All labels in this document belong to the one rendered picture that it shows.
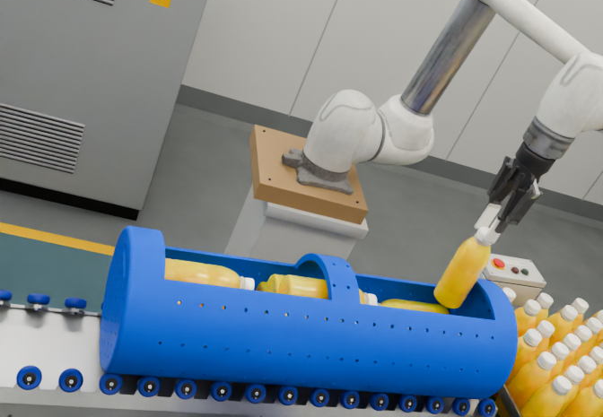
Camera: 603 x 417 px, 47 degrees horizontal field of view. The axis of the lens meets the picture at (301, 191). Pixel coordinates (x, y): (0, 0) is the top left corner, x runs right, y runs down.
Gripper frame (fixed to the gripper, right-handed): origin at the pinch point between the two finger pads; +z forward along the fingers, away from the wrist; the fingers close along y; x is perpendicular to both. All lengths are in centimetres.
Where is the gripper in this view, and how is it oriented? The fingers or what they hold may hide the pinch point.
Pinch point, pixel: (491, 223)
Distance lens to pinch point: 158.5
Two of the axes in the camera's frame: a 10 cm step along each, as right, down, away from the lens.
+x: 9.1, 1.7, 3.7
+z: -3.6, 7.8, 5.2
